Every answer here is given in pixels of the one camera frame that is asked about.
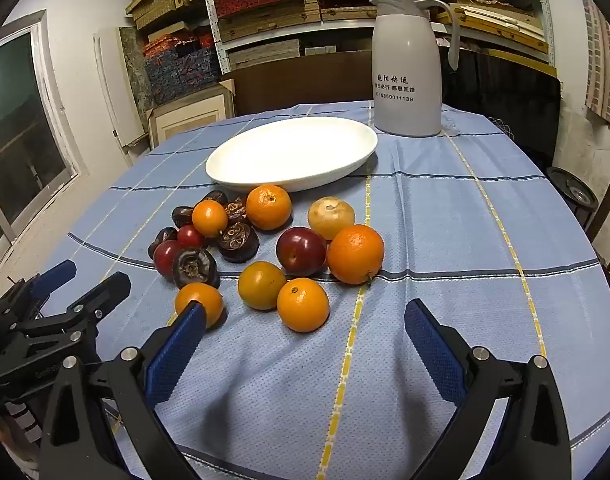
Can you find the white metal shelf rack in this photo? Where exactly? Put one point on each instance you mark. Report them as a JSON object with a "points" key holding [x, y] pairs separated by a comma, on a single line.
{"points": [[217, 30]]}

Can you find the dark brown wrinkled fruit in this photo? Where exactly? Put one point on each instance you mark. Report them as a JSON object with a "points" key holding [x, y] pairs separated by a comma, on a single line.
{"points": [[194, 266], [161, 236], [181, 216], [215, 196], [236, 210]]}

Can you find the stack of flat woven boxes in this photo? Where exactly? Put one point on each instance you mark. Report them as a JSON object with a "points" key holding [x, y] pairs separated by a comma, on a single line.
{"points": [[265, 25]]}

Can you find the yellow-orange round fruit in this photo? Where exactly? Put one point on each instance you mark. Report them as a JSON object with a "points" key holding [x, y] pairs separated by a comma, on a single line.
{"points": [[261, 285]]}

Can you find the white door panel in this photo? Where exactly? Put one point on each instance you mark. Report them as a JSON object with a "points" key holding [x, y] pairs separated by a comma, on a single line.
{"points": [[107, 85]]}

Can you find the striped brick-pattern curtain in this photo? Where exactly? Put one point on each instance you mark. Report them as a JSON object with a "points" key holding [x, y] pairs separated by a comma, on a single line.
{"points": [[605, 60]]}

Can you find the large orange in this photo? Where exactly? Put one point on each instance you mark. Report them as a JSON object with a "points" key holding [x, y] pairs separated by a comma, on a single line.
{"points": [[355, 254]]}

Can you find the light wooden picture frame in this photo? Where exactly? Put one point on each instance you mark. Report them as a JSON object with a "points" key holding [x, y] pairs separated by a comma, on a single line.
{"points": [[190, 115]]}

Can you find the blue checked tablecloth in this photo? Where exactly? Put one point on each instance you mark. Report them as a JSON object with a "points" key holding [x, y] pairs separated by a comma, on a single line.
{"points": [[435, 210]]}

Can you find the black chair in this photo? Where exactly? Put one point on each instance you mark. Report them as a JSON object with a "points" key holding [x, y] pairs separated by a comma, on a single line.
{"points": [[505, 110]]}

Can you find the white oval plate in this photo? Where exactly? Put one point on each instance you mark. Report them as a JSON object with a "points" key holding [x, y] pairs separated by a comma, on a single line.
{"points": [[290, 152]]}

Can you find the dark chocolate pieces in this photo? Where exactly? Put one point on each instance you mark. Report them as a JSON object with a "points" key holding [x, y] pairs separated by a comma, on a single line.
{"points": [[238, 243]]}

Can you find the dark red plum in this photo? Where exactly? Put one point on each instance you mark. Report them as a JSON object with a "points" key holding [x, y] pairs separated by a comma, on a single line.
{"points": [[301, 251]]}

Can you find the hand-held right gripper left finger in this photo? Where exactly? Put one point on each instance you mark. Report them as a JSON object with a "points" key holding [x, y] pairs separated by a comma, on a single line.
{"points": [[177, 347]]}

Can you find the small red plum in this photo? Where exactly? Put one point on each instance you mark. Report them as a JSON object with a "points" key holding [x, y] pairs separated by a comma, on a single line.
{"points": [[190, 236], [165, 258]]}

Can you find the striped cloth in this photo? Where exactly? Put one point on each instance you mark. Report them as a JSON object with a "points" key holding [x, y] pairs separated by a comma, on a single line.
{"points": [[12, 420]]}

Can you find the black round stand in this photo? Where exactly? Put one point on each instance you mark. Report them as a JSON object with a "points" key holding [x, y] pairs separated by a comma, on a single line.
{"points": [[572, 192]]}

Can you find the tan round fruit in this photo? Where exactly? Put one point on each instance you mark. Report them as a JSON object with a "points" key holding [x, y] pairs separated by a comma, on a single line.
{"points": [[331, 217]]}

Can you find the small orange tangerine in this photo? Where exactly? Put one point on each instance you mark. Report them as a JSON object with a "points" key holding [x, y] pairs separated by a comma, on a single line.
{"points": [[210, 218]]}

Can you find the brown wooden panel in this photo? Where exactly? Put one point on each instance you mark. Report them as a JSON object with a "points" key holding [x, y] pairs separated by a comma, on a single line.
{"points": [[295, 80]]}

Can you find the grey thermos jug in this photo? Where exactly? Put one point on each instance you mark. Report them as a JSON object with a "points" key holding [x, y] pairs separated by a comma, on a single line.
{"points": [[405, 60]]}

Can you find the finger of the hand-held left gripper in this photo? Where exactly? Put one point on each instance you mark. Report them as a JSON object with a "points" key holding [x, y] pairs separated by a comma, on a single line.
{"points": [[105, 292], [55, 277]]}

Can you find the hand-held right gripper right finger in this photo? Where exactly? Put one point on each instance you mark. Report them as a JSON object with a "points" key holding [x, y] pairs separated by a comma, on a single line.
{"points": [[435, 350]]}

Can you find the grey marbled board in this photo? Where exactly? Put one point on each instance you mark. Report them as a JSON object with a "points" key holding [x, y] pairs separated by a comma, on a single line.
{"points": [[135, 85]]}

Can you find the blue orange patterned boxes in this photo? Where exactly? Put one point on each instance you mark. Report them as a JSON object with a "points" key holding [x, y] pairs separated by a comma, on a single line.
{"points": [[180, 65]]}

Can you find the window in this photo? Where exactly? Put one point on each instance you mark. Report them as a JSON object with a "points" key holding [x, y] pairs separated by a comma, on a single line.
{"points": [[20, 125]]}

